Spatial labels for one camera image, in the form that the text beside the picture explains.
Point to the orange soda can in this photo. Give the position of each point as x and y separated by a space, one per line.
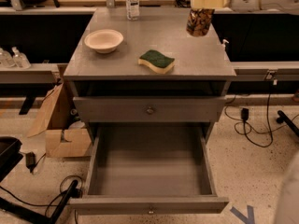
199 21

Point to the grey wooden drawer cabinet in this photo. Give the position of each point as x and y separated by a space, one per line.
148 71

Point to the closed grey top drawer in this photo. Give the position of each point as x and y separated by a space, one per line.
137 109

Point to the open grey middle drawer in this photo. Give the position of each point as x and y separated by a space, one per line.
149 169

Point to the small white pump bottle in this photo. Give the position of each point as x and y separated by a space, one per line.
225 44

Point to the clear plastic water bottle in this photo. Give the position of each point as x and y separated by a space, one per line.
132 7

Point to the green yellow sponge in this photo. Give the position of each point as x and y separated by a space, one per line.
156 61

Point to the white paper bowl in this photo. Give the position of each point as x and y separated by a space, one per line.
103 41

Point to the brown cardboard box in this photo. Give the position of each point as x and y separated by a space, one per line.
65 134

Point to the clear sanitizer bottle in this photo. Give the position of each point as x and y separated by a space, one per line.
20 59
6 59

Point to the black power brick left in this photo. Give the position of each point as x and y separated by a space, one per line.
31 161

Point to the black power adapter with cable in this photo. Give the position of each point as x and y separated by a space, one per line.
248 88

